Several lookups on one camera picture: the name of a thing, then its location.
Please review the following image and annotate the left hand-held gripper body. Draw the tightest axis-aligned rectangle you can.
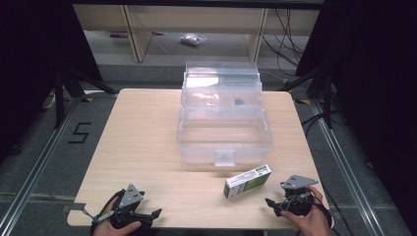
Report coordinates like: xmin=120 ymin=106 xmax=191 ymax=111
xmin=108 ymin=183 xmax=154 ymax=230

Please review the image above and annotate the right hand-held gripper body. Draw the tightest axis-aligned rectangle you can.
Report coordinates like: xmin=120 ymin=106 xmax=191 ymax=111
xmin=280 ymin=174 xmax=320 ymax=217

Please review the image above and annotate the person's left hand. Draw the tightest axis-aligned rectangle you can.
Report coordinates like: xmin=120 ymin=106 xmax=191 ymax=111
xmin=92 ymin=196 xmax=143 ymax=236

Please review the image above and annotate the person's right hand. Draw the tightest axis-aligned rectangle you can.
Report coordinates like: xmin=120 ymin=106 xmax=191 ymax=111
xmin=280 ymin=185 xmax=332 ymax=236

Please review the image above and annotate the green and white carton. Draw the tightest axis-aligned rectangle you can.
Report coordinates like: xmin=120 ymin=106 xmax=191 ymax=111
xmin=222 ymin=163 xmax=273 ymax=201

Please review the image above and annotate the clear plastic storage box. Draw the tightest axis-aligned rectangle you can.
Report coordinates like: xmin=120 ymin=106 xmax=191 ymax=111
xmin=175 ymin=60 xmax=275 ymax=168

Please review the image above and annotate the black metal stand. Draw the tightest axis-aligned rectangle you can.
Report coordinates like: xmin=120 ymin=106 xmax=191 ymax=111
xmin=53 ymin=64 xmax=118 ymax=130
xmin=277 ymin=64 xmax=334 ymax=130

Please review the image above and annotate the dark curtain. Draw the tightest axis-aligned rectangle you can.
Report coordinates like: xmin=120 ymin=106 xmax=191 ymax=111
xmin=295 ymin=0 xmax=417 ymax=232
xmin=0 ymin=0 xmax=103 ymax=165

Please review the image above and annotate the beige wooden shelf unit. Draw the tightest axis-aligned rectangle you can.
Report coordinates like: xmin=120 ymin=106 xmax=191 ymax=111
xmin=72 ymin=3 xmax=321 ymax=64

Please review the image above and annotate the clear plastic bag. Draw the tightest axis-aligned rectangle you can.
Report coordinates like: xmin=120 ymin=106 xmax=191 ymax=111
xmin=179 ymin=31 xmax=209 ymax=47

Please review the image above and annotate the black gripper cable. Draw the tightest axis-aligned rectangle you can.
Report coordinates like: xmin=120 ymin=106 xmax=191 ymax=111
xmin=81 ymin=189 xmax=121 ymax=236

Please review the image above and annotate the black floor cable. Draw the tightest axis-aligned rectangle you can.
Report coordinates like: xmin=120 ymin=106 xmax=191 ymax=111
xmin=300 ymin=111 xmax=357 ymax=236

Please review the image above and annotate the metal floor rail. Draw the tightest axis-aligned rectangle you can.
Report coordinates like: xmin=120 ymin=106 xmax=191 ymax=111
xmin=310 ymin=98 xmax=386 ymax=236
xmin=0 ymin=96 xmax=83 ymax=236

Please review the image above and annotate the white cable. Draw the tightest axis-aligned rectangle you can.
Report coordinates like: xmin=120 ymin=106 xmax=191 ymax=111
xmin=41 ymin=92 xmax=57 ymax=111

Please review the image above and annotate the bundle of black cables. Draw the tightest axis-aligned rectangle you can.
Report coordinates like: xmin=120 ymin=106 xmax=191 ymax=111
xmin=261 ymin=8 xmax=307 ymax=77

